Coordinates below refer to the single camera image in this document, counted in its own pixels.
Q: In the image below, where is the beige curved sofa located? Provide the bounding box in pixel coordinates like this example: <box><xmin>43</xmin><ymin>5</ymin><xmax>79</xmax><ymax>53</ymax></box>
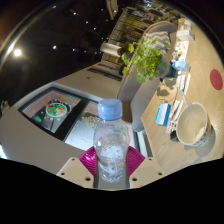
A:
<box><xmin>118</xmin><ymin>21</ymin><xmax>179</xmax><ymax>133</ymax></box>

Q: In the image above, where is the window with festive stickers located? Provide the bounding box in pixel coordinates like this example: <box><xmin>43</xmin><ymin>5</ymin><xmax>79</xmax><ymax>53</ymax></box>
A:
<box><xmin>18</xmin><ymin>87</ymin><xmax>138</xmax><ymax>152</ymax></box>

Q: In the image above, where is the small blue and white box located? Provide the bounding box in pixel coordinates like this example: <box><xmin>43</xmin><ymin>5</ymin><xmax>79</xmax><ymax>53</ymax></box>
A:
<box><xmin>172</xmin><ymin>60</ymin><xmax>192</xmax><ymax>73</ymax></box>

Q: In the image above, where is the green potted plant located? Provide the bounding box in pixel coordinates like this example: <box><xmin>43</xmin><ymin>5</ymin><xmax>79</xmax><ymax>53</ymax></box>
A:
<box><xmin>120</xmin><ymin>39</ymin><xmax>174</xmax><ymax>85</ymax></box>

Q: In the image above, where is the grey chevron cushion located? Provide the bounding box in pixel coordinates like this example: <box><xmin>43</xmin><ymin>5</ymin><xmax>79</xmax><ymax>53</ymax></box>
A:
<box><xmin>144</xmin><ymin>31</ymin><xmax>171</xmax><ymax>51</ymax></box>

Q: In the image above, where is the flat round red coaster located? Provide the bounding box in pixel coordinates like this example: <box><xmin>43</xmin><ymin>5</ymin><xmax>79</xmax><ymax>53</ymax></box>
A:
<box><xmin>209</xmin><ymin>68</ymin><xmax>224</xmax><ymax>91</ymax></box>

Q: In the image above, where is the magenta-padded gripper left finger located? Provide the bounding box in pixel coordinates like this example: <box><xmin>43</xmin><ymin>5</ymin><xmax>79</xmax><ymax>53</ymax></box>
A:
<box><xmin>56</xmin><ymin>146</ymin><xmax>100</xmax><ymax>189</ymax></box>

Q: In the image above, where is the white tube with teal print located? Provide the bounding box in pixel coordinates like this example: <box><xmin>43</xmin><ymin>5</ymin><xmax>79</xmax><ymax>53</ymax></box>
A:
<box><xmin>170</xmin><ymin>99</ymin><xmax>182</xmax><ymax>120</ymax></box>

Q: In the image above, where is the white round column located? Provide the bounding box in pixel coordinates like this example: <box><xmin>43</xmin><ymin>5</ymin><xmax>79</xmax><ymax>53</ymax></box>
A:
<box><xmin>99</xmin><ymin>42</ymin><xmax>123</xmax><ymax>58</ymax></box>

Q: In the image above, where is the blue and white flat box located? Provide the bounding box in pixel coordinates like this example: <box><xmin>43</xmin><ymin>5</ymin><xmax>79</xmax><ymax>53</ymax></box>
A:
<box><xmin>154</xmin><ymin>103</ymin><xmax>172</xmax><ymax>127</ymax></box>

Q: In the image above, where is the pill blister pack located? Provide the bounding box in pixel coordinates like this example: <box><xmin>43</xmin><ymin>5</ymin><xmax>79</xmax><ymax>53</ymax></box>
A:
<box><xmin>165</xmin><ymin>120</ymin><xmax>178</xmax><ymax>135</ymax></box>

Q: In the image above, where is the white printed cup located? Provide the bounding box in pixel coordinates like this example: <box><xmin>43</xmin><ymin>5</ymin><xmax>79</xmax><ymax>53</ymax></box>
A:
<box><xmin>175</xmin><ymin>102</ymin><xmax>213</xmax><ymax>147</ymax></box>

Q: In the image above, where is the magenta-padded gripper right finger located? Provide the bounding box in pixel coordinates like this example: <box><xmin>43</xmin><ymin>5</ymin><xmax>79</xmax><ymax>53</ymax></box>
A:
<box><xmin>125</xmin><ymin>146</ymin><xmax>166</xmax><ymax>189</ymax></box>

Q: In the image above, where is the clear bottle with blue cap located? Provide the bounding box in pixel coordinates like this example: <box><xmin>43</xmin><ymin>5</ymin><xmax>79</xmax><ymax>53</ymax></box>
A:
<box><xmin>93</xmin><ymin>98</ymin><xmax>131</xmax><ymax>184</ymax></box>

